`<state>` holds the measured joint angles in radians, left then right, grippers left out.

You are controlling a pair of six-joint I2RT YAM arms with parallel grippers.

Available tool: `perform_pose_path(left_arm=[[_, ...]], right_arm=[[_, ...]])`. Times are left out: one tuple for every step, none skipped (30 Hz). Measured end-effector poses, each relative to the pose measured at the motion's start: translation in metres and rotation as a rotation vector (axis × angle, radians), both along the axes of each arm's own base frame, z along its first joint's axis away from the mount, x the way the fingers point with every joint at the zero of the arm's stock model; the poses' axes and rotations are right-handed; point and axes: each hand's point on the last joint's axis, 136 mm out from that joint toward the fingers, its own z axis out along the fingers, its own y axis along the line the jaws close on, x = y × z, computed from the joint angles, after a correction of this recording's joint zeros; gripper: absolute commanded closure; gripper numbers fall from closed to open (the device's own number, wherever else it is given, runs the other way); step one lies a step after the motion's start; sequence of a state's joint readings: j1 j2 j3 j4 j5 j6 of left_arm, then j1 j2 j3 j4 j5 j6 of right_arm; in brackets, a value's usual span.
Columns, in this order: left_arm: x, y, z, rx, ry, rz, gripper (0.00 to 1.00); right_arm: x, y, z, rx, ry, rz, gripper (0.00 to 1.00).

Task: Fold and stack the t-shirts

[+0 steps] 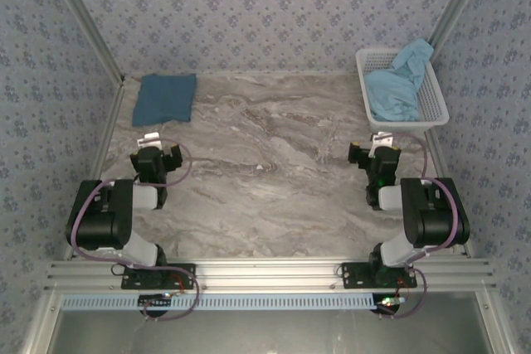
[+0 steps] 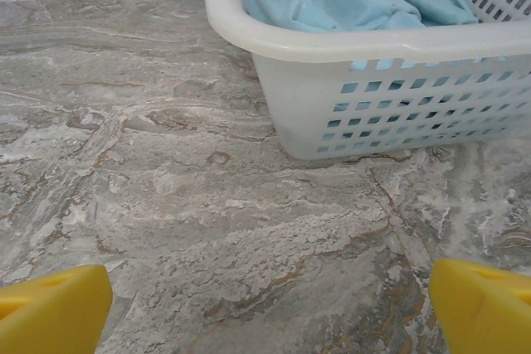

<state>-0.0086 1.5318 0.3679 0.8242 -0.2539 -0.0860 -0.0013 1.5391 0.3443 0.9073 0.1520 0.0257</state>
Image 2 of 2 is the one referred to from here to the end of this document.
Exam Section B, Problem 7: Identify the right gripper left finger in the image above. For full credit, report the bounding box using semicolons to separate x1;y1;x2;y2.
0;264;114;354

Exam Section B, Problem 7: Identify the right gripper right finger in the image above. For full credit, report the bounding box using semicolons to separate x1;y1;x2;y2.
427;258;531;354

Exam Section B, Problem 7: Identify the white plastic basket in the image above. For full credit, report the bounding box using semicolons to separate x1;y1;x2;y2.
200;0;531;161

